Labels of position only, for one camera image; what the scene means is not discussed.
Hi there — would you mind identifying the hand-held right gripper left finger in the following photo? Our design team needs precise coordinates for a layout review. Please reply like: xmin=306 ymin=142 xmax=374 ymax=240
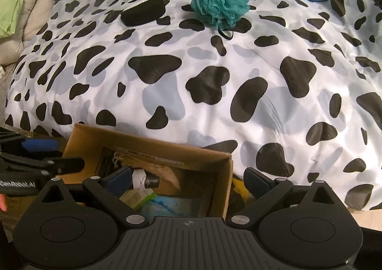
xmin=34 ymin=166 xmax=150 ymax=226

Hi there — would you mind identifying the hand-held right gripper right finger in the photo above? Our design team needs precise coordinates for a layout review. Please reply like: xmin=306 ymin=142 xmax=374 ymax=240
xmin=227 ymin=168 xmax=348 ymax=227

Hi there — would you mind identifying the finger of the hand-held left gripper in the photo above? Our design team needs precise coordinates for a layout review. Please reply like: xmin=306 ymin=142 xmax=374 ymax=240
xmin=0 ymin=128 xmax=60 ymax=155
xmin=0 ymin=154 xmax=85 ymax=175

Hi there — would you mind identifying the green wet wipes packet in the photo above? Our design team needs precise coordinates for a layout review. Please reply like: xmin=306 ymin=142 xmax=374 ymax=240
xmin=119 ymin=188 xmax=157 ymax=211

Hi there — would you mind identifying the black jar with white label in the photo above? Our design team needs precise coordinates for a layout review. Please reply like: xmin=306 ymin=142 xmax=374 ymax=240
xmin=145 ymin=176 xmax=162 ymax=190

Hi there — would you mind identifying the brown cardboard box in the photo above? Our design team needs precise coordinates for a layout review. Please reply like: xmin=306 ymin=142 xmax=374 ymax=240
xmin=61 ymin=123 xmax=235 ymax=218

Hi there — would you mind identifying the blue wet wipes packet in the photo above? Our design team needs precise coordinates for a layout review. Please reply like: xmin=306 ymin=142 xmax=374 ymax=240
xmin=140 ymin=195 xmax=203 ymax=218

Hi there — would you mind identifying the black soft case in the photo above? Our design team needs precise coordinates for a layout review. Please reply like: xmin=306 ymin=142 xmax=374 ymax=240
xmin=120 ymin=0 xmax=164 ymax=27

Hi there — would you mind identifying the yellow bag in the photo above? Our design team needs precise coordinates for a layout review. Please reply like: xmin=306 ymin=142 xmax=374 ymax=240
xmin=231 ymin=176 xmax=254 ymax=214

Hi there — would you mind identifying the cow print blanket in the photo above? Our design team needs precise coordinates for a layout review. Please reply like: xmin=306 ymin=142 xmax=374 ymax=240
xmin=4 ymin=0 xmax=382 ymax=211

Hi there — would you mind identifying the beige quilt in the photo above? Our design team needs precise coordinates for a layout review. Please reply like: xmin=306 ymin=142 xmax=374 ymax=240
xmin=0 ymin=0 xmax=58 ymax=68

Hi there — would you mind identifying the teal bath loofah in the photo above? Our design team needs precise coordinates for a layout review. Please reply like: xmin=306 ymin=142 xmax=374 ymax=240
xmin=191 ymin=0 xmax=251 ymax=29

